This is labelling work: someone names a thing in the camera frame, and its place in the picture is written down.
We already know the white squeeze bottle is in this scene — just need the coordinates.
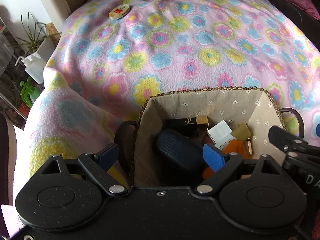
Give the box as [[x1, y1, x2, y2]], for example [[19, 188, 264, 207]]
[[15, 53, 47, 85]]

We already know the black gold lipstick box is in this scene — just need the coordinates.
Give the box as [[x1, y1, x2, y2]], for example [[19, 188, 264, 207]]
[[163, 116, 209, 139]]

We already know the white power adapter plug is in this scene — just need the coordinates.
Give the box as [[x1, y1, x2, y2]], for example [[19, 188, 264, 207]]
[[207, 120, 235, 150]]

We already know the white gold cream tube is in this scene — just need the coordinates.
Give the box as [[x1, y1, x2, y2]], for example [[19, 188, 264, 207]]
[[214, 123, 252, 150]]

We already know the green plastic toy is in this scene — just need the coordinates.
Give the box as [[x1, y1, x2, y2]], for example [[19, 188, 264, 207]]
[[20, 77, 41, 109]]

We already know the fabric lined woven basket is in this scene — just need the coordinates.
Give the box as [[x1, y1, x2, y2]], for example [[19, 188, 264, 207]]
[[114, 87, 305, 186]]

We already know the floral fleece blanket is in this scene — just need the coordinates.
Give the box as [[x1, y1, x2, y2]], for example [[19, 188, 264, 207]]
[[23, 0, 320, 178]]

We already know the dark blue glasses case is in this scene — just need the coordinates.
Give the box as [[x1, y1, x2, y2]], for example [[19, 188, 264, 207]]
[[153, 129, 207, 185]]

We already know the green potted plant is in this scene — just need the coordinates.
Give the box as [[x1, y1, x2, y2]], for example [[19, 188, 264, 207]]
[[10, 11, 61, 55]]

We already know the gold lipstick tube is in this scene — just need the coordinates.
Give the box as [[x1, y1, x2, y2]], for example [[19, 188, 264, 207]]
[[244, 139, 253, 159]]

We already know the orange soap box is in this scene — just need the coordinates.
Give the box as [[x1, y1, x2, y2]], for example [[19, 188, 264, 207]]
[[202, 140, 248, 179]]

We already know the round cream tin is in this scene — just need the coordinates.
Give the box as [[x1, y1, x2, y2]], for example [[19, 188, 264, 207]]
[[108, 4, 130, 20]]

